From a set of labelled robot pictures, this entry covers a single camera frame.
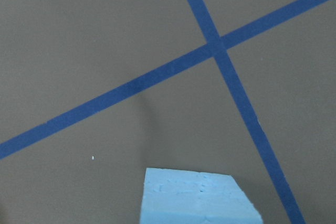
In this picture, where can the light blue foam block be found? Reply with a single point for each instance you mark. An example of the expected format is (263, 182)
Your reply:
(180, 196)

